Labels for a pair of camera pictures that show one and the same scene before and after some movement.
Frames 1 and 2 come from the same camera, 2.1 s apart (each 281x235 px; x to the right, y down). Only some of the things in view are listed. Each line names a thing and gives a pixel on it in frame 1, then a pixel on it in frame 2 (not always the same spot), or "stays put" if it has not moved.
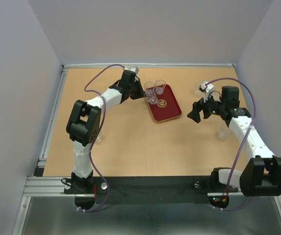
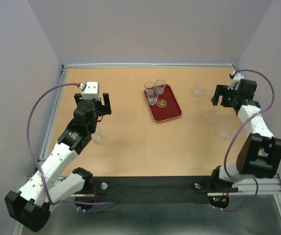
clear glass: (223, 132) stays put
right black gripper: (197, 106) to (222, 90)
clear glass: (197, 92) stays put
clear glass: (159, 86) stays put
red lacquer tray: (167, 106) stays put
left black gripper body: (135, 89) to (100, 110)
